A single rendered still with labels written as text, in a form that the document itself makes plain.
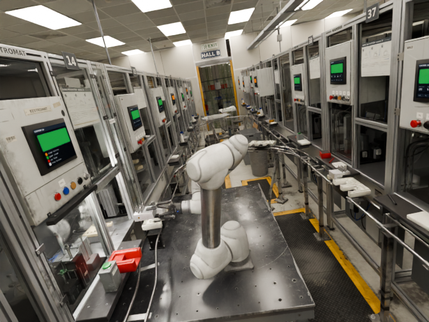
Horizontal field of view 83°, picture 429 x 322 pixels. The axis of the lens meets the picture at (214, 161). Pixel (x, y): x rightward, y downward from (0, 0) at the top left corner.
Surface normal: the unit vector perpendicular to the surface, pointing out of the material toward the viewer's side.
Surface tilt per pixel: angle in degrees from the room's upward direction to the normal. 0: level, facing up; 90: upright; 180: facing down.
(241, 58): 90
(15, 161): 90
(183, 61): 90
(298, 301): 0
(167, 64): 90
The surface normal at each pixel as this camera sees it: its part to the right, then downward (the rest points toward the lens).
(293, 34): 0.00, 0.30
